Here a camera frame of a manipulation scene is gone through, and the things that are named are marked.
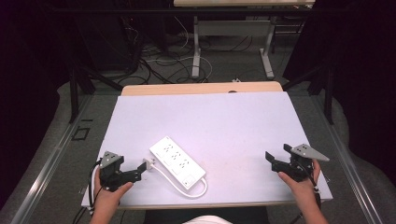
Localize person's left hand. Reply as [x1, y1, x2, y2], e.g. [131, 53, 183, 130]
[92, 169, 134, 209]

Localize white power strip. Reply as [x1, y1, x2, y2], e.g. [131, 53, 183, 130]
[148, 135, 207, 191]

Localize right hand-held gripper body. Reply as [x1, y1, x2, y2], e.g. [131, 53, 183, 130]
[271, 143, 331, 183]

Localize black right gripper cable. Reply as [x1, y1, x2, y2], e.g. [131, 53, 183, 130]
[288, 162, 323, 224]

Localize person's right hand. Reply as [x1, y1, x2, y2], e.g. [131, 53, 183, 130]
[277, 159, 322, 207]

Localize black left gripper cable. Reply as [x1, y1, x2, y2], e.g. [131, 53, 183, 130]
[72, 159, 104, 224]

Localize black floor hatch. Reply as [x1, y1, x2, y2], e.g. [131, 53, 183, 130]
[71, 126, 92, 142]

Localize white power cord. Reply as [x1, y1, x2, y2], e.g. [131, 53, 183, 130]
[152, 163, 209, 200]

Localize black curtain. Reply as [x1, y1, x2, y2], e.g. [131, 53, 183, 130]
[281, 0, 396, 188]
[0, 0, 78, 209]

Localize black metal stand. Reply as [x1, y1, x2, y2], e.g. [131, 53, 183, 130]
[281, 63, 336, 126]
[68, 60, 124, 124]

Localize person's dark trousers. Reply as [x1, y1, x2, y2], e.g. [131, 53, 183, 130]
[144, 206, 271, 224]

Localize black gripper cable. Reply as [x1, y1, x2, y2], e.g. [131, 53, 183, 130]
[288, 162, 323, 224]
[72, 159, 104, 224]

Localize aluminium floor rail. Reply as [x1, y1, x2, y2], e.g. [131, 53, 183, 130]
[311, 92, 385, 224]
[9, 92, 95, 224]

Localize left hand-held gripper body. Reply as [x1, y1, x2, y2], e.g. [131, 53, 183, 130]
[98, 150, 135, 192]

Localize white floor cable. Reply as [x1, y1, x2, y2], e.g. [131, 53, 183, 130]
[145, 15, 214, 82]

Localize white table mat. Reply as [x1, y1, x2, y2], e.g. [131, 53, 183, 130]
[80, 91, 333, 209]

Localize white desk with metal legs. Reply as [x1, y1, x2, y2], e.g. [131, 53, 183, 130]
[173, 0, 317, 80]

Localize tangle of black floor cables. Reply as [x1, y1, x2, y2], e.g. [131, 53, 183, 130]
[120, 17, 253, 86]

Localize wooden table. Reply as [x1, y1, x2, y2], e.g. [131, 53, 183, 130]
[81, 80, 333, 211]

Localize white plug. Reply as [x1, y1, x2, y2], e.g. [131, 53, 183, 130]
[142, 158, 157, 171]

